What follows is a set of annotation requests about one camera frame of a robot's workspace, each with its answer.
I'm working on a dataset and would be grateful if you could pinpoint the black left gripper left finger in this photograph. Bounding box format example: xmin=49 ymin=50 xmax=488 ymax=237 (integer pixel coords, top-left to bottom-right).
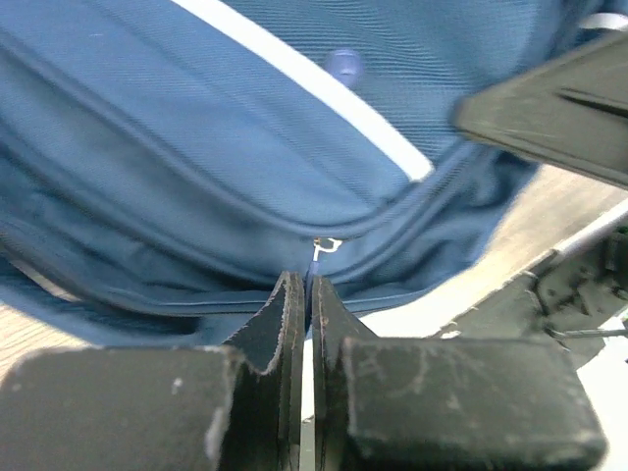
xmin=1 ymin=273 xmax=305 ymax=470

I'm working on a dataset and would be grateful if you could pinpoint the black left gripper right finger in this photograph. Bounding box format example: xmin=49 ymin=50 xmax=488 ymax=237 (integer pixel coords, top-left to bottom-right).
xmin=311 ymin=278 xmax=607 ymax=470

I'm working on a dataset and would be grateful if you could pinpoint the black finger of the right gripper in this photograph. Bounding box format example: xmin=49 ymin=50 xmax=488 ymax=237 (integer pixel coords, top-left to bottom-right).
xmin=454 ymin=31 xmax=627 ymax=187

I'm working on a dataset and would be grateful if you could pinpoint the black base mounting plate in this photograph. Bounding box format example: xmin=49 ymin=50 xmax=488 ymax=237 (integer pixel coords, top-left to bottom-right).
xmin=437 ymin=225 xmax=627 ymax=367

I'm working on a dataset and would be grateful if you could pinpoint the blue student backpack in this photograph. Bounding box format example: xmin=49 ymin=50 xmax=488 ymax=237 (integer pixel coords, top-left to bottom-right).
xmin=1 ymin=1 xmax=627 ymax=345

